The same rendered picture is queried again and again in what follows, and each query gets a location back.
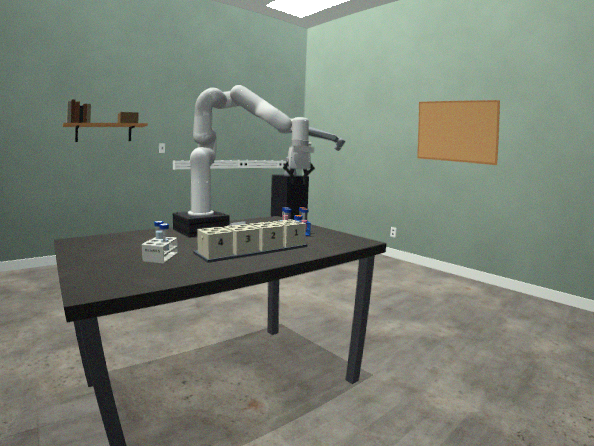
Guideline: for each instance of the cream block with round holes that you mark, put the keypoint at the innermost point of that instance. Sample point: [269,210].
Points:
[245,238]
[215,242]
[270,235]
[294,234]

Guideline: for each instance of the white tube rack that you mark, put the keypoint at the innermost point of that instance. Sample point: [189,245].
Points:
[155,253]

